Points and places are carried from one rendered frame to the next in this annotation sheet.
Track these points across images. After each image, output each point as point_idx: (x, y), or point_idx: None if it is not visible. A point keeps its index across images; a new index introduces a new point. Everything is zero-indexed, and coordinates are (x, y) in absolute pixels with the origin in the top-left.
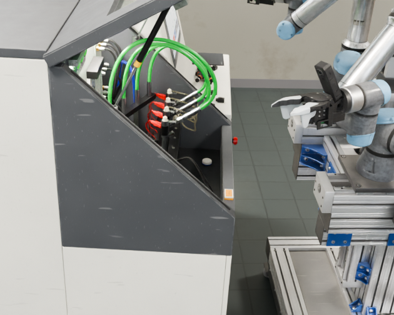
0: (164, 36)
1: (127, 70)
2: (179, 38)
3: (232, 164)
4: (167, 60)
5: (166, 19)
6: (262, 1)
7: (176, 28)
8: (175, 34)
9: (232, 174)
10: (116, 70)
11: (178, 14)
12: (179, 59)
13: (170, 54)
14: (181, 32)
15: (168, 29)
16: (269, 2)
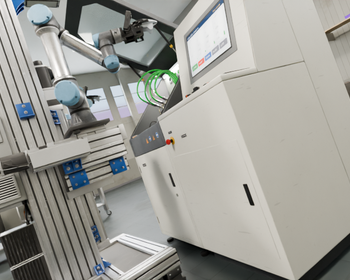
0: (182, 63)
1: (174, 81)
2: (224, 56)
3: (141, 133)
4: (180, 78)
5: (191, 49)
6: (133, 40)
7: (218, 49)
8: (208, 56)
9: (138, 134)
10: (172, 80)
11: (247, 26)
12: (211, 76)
13: (187, 73)
14: (245, 46)
15: (191, 56)
16: (127, 41)
